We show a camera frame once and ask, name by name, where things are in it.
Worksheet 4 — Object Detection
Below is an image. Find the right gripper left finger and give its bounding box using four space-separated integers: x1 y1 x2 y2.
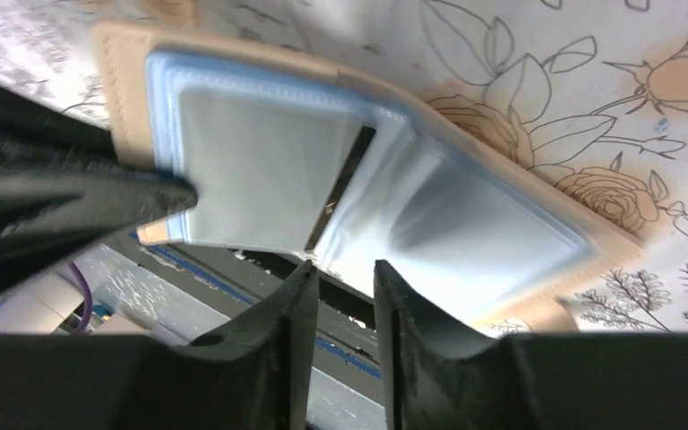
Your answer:
0 262 319 429

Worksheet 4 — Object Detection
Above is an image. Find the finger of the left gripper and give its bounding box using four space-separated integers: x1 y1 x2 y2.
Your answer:
0 87 197 295

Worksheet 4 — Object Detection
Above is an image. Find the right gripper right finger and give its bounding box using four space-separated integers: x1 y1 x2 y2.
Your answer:
374 260 688 429

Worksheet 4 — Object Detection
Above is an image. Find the blue credit card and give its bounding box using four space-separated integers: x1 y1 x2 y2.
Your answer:
141 49 409 251

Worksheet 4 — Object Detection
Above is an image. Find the tan leather card holder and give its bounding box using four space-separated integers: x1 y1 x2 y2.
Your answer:
92 20 641 330

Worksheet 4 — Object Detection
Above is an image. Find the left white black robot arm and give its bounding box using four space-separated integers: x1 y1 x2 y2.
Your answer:
0 87 197 333

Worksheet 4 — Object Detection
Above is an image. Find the floral patterned table mat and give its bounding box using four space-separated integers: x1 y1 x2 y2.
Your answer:
0 1 688 331

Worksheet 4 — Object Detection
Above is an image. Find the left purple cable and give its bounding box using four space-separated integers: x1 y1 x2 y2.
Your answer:
67 261 95 335

